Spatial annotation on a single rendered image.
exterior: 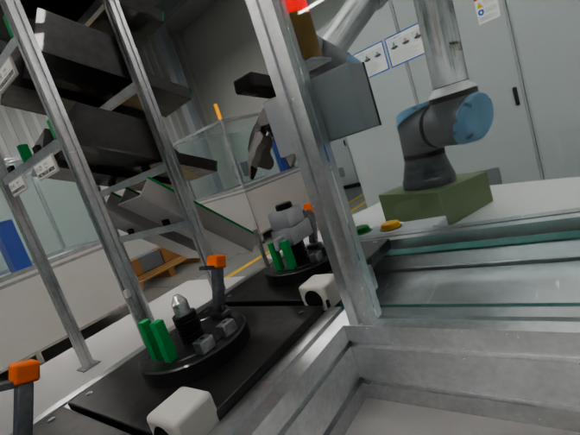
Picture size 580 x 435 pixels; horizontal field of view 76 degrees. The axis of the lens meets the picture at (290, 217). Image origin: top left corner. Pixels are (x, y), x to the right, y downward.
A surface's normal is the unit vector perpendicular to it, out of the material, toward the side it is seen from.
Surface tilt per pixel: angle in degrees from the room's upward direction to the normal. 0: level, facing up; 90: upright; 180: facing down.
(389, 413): 0
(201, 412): 90
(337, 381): 90
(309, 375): 90
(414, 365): 90
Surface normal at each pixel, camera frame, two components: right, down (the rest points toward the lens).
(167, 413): -0.31, -0.94
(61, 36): 0.66, -0.10
